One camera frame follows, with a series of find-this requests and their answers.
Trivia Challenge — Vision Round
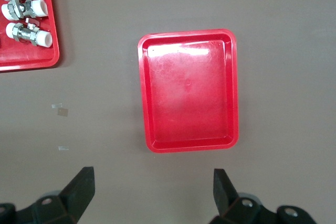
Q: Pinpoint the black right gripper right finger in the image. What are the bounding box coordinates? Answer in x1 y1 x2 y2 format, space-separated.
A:
213 168 265 224

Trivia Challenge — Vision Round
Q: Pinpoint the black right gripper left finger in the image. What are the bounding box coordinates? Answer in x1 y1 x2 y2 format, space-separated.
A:
17 166 95 224

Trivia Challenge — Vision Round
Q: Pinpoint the small red plastic tray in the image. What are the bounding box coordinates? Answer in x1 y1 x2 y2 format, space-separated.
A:
136 28 239 154

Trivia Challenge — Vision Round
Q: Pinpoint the large red plastic tray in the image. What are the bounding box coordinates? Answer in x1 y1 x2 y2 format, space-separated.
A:
0 0 60 72

